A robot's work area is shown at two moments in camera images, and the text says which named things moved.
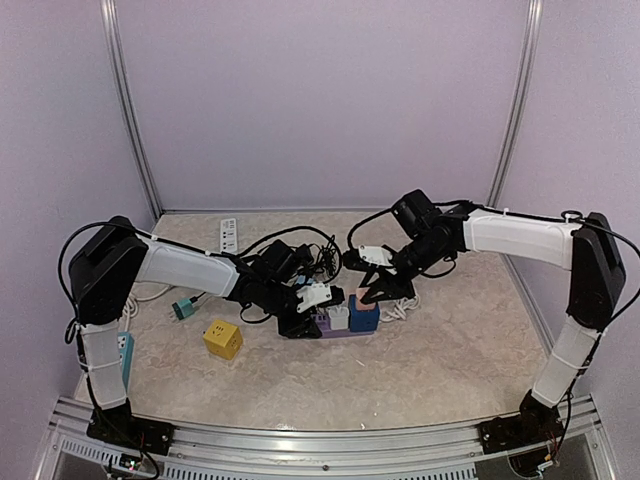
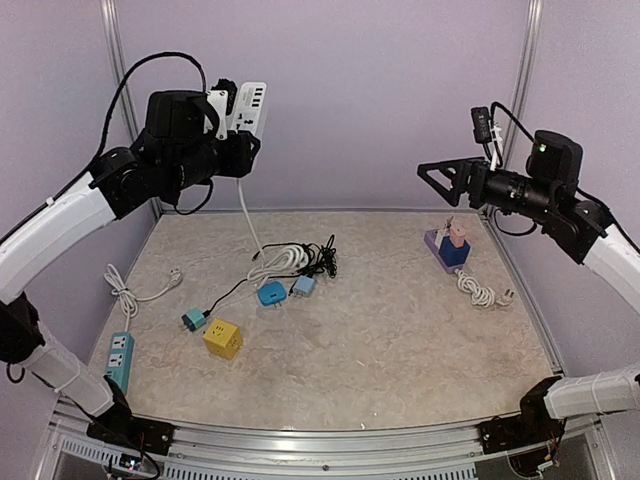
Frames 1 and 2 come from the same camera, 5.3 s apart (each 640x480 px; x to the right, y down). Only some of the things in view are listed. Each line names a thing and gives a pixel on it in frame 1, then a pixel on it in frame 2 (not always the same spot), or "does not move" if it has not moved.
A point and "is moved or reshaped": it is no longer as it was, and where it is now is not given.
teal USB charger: (183, 308) → (195, 318)
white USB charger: (339, 317) is moved or reshaped
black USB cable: (309, 228) → (315, 262)
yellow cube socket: (223, 339) does not move
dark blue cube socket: (363, 320) is moved or reshaped
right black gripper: (385, 285) → (476, 171)
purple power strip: (323, 325) is moved or reshaped
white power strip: (228, 235) → (251, 108)
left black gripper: (298, 329) → (240, 159)
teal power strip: (126, 344) does not move
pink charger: (360, 292) is moved or reshaped
